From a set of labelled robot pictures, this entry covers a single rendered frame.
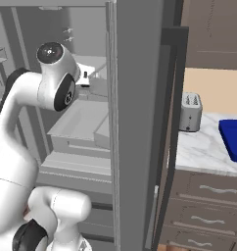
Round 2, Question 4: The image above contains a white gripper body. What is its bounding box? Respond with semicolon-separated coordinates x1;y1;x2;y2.
74;54;108;79

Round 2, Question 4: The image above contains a grey fridge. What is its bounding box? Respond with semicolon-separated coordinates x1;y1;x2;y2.
0;0;116;251

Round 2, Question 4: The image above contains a grey fridge door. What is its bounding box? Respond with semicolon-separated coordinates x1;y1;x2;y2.
105;0;190;251

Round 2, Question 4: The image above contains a blue tray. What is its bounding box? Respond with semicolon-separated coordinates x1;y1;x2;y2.
217;119;237;164

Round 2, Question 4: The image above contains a silver toaster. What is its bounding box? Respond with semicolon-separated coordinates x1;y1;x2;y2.
178;91;204;133

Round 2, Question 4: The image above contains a brown drawer front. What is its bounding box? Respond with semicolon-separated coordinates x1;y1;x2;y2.
159;225;237;251
165;197;237;237
174;169;237;209

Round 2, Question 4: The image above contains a brown wall cupboard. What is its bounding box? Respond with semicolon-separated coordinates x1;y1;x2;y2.
180;0;237;72

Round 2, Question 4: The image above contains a silver wavy drawer handle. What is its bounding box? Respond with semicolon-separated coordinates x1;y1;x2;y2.
190;215;227;226
199;184;237;195
187;238;213;248

